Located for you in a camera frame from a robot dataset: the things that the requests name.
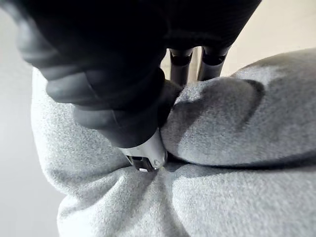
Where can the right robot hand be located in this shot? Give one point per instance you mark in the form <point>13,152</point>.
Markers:
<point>98,49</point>

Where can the grey cushion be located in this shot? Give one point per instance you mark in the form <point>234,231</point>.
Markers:
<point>197,192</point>

